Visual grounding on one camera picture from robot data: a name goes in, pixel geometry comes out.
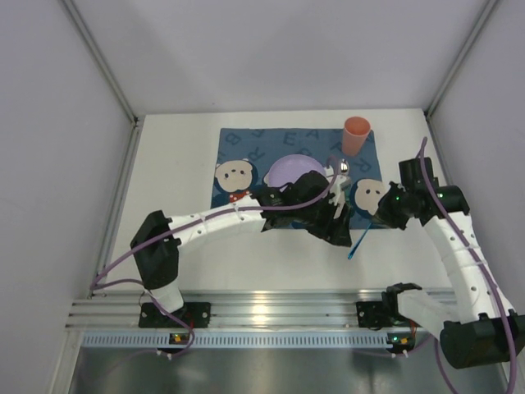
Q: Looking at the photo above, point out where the silver spoon green handle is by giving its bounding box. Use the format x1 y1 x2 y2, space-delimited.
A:
338 158 353 204

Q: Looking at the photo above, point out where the purple plastic plate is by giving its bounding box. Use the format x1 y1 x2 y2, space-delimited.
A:
265 154 326 187

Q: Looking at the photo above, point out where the orange plastic cup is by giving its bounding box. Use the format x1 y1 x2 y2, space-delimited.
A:
341 117 372 156

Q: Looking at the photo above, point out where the blue bear print placemat cloth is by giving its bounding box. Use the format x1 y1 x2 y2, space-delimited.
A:
211 128 386 230

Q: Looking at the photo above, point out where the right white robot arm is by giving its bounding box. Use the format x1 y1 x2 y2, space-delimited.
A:
372 157 524 369

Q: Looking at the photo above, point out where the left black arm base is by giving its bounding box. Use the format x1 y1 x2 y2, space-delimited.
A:
138 302 212 328

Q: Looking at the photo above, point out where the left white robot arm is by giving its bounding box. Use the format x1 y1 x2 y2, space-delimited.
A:
130 171 352 314

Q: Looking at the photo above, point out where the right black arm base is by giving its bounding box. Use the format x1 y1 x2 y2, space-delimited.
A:
355 300 418 331

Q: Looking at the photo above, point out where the aluminium rail frame front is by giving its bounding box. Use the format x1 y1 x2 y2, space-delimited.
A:
65 289 512 333

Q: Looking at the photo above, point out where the left aluminium frame post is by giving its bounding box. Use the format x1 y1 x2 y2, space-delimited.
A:
61 0 140 126

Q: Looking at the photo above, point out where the aluminium frame post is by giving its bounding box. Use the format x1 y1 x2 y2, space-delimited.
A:
61 0 140 126
423 0 501 120

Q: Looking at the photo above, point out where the right aluminium frame post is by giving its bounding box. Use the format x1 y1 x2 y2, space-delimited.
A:
423 0 501 120

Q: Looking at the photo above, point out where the perforated cable duct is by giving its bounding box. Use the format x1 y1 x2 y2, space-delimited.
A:
82 332 415 350

